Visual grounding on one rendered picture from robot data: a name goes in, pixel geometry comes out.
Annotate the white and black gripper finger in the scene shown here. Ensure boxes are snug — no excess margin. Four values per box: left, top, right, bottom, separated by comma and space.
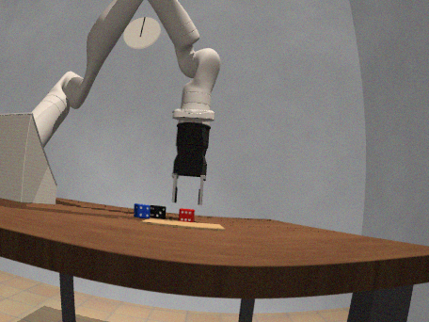
199, 175, 206, 205
172, 173, 179, 202

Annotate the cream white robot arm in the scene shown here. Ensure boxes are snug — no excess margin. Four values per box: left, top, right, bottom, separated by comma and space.
32, 0, 220, 148

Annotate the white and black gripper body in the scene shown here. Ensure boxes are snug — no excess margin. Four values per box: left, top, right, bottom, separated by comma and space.
173, 103, 215, 177

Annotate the black die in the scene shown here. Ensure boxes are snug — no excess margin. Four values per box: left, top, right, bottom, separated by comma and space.
151, 205, 166, 219

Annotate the red die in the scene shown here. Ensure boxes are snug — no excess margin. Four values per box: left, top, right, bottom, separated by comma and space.
179, 208, 195, 222

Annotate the blue die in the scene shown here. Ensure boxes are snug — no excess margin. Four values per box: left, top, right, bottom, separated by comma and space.
134, 203, 151, 218

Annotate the tan square mat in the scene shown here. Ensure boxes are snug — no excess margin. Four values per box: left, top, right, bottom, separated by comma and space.
141, 218, 225, 232

